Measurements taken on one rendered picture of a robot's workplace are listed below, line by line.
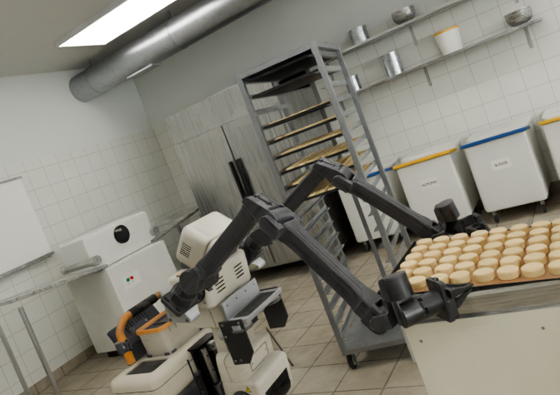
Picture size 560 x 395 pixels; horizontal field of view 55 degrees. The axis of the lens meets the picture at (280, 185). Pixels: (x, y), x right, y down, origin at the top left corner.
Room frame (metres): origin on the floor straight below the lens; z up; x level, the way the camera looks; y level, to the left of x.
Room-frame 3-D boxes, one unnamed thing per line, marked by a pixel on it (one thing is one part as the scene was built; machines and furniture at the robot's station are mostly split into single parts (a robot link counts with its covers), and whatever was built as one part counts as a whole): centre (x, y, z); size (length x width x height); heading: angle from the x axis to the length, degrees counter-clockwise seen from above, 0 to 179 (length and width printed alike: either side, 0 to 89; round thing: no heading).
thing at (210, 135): (5.90, 0.13, 1.03); 1.40 x 0.91 x 2.05; 58
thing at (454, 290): (1.26, -0.31, 0.92); 0.09 x 0.07 x 0.07; 103
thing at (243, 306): (1.87, 0.26, 0.86); 0.28 x 0.16 x 0.22; 148
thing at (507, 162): (4.76, -1.98, 0.39); 0.64 x 0.54 x 0.77; 147
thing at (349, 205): (5.44, -0.88, 0.39); 0.64 x 0.54 x 0.77; 151
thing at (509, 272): (1.25, -0.44, 0.93); 0.05 x 0.05 x 0.02
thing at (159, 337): (2.08, 0.61, 0.87); 0.23 x 0.15 x 0.11; 148
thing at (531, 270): (1.22, -0.48, 0.93); 0.05 x 0.05 x 0.02
